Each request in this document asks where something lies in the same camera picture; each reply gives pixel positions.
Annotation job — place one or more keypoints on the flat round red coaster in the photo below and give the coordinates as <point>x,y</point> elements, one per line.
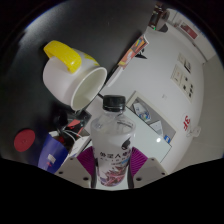
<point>24,140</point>

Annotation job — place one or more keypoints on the white tube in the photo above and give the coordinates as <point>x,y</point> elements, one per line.
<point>115,76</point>

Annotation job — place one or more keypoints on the wall notice board with papers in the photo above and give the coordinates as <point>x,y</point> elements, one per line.
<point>146,113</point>

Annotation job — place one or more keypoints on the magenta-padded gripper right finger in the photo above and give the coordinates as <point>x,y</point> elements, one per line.
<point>150,170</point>

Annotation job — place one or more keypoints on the red wall poster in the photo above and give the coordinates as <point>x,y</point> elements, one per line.
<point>189,30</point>

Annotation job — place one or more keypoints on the red wall lettering sign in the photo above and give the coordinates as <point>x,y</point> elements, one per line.
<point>186,122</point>

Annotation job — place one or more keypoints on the red and black tool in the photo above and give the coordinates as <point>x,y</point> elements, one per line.
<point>75,125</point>

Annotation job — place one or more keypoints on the large white wall poster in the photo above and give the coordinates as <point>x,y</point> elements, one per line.
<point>182,81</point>

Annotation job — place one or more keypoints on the whiteboard on stand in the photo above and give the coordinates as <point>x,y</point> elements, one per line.
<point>146,140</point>

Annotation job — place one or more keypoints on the clear bottle with white label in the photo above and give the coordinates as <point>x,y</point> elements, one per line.
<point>112,146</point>

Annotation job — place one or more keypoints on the small white wall poster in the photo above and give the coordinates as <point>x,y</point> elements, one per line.
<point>184,62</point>

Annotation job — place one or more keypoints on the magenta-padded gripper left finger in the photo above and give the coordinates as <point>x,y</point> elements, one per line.
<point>74,170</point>

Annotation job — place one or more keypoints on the white paper booklet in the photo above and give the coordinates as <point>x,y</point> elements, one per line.
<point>80,145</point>

